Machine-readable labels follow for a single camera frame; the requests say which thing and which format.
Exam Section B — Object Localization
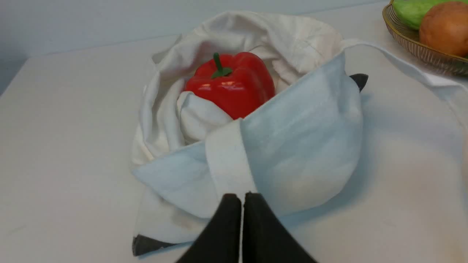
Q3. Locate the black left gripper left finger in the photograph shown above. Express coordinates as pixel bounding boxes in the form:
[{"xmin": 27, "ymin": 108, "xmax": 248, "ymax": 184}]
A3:
[{"xmin": 177, "ymin": 194, "xmax": 241, "ymax": 263}]

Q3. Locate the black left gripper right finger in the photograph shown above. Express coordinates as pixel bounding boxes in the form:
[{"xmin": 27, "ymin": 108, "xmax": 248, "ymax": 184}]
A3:
[{"xmin": 242, "ymin": 193, "xmax": 316, "ymax": 263}]

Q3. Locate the red bell pepper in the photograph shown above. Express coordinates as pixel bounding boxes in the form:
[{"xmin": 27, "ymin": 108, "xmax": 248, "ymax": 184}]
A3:
[{"xmin": 184, "ymin": 52, "xmax": 276, "ymax": 120}]

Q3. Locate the white cloth tote bag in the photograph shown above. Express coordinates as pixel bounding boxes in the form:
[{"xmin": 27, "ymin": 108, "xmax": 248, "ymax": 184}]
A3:
[{"xmin": 132, "ymin": 11, "xmax": 467, "ymax": 263}]

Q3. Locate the light green vegetable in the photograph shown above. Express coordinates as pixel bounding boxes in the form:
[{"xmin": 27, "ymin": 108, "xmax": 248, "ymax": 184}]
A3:
[{"xmin": 391, "ymin": 0, "xmax": 448, "ymax": 30}]

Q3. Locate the large brown potato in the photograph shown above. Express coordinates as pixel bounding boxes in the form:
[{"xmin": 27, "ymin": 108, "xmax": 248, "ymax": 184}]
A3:
[{"xmin": 419, "ymin": 1, "xmax": 468, "ymax": 57}]

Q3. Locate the gold-rimmed wire basket bowl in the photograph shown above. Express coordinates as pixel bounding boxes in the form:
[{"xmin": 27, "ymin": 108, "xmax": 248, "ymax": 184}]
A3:
[{"xmin": 382, "ymin": 0, "xmax": 468, "ymax": 78}]

